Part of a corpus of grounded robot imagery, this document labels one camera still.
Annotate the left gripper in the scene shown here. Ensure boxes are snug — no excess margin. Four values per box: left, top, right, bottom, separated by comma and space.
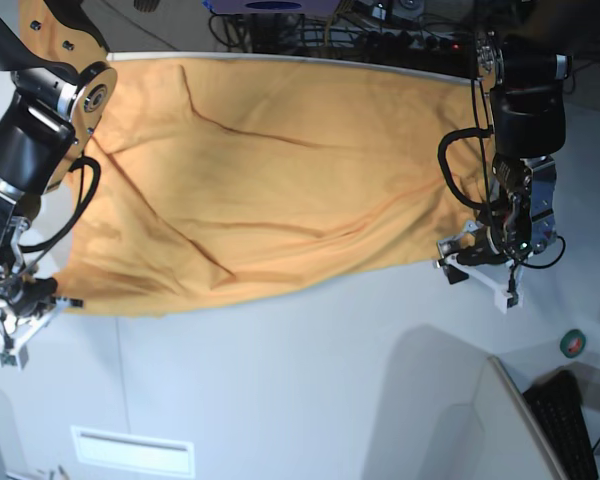
436, 225, 534, 314

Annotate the black keyboard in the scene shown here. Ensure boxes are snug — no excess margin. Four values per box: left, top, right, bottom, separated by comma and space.
523, 370, 598, 480

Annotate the white partition panel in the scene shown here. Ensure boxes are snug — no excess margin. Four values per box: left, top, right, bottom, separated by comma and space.
474, 356, 566, 479

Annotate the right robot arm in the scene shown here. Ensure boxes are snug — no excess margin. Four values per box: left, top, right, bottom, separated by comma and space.
0, 1, 118, 368

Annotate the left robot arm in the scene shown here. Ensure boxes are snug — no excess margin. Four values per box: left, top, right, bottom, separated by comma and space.
437, 1, 577, 312

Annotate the black power strip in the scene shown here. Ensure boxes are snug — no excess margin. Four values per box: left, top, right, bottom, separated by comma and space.
363, 29, 469, 53

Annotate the white cable tray slot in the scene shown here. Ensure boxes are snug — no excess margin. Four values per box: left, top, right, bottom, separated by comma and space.
71, 426, 196, 479

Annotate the orange yellow t-shirt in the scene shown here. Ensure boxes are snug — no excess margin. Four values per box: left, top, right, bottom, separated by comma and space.
56, 57, 476, 316

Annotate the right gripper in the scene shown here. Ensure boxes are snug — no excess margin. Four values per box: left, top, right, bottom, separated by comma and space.
0, 278, 84, 369

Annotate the green tape roll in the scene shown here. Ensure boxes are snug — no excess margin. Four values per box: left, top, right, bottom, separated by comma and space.
559, 329, 587, 359

